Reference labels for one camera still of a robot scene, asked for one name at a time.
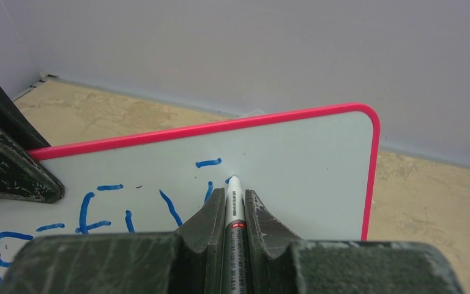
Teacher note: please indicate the aluminium frame rail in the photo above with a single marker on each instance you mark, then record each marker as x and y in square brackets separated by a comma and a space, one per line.
[44, 77]

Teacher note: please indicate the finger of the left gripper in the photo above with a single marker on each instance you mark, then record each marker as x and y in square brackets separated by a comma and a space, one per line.
[14, 124]
[23, 178]

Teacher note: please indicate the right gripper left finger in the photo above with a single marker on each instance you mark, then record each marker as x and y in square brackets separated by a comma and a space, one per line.
[187, 260]

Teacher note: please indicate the white whiteboard marker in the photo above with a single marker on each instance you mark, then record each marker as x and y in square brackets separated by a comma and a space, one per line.
[236, 277]

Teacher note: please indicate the red framed whiteboard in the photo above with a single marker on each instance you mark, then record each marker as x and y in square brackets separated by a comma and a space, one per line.
[313, 169]

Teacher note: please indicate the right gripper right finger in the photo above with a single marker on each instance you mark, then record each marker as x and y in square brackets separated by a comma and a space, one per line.
[282, 262]

